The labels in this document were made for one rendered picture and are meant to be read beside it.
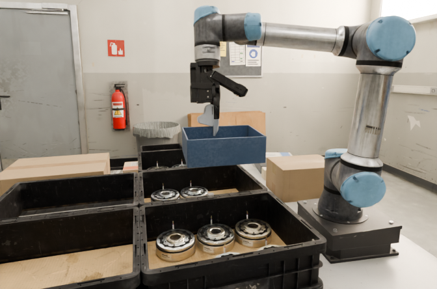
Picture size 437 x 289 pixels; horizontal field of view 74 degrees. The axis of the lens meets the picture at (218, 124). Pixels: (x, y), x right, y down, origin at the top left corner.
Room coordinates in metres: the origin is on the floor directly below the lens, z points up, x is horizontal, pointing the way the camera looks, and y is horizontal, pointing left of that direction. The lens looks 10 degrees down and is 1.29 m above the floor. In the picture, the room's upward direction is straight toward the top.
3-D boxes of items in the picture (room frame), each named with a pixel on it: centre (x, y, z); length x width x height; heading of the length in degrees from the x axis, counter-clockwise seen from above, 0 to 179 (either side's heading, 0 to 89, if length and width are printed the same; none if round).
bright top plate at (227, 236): (0.73, 0.01, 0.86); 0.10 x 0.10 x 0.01
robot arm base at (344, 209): (0.98, -0.44, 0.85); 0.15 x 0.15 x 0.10
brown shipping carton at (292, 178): (1.41, -0.42, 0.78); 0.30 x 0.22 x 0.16; 101
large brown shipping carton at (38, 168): (1.23, 0.71, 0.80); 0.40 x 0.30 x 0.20; 107
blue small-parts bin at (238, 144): (0.76, -0.01, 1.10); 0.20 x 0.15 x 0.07; 102
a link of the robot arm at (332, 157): (0.97, -0.43, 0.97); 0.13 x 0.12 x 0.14; 176
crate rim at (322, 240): (0.67, -0.01, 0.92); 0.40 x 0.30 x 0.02; 106
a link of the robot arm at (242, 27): (0.88, -0.07, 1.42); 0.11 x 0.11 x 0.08; 86
